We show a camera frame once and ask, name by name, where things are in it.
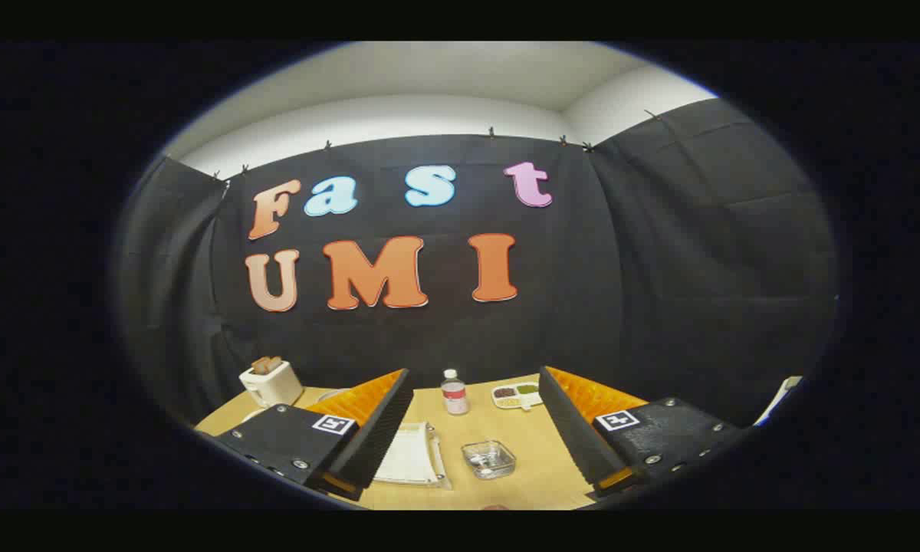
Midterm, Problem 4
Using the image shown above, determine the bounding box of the white toaster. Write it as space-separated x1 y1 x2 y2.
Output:
239 360 304 409

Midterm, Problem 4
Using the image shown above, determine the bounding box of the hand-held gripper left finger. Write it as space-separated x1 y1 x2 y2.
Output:
213 368 415 503

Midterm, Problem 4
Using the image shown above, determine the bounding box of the white wire dish rack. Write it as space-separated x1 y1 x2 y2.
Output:
373 421 452 490

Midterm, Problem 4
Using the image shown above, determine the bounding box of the silver wire basket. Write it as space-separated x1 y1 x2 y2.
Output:
462 440 517 481

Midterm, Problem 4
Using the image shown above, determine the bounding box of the clear plastic water bottle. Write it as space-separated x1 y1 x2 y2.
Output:
441 369 470 416

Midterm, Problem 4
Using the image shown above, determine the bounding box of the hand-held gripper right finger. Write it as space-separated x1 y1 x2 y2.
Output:
538 366 744 499

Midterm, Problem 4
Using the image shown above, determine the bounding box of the white divided condiment dish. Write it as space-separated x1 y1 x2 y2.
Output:
491 382 544 410

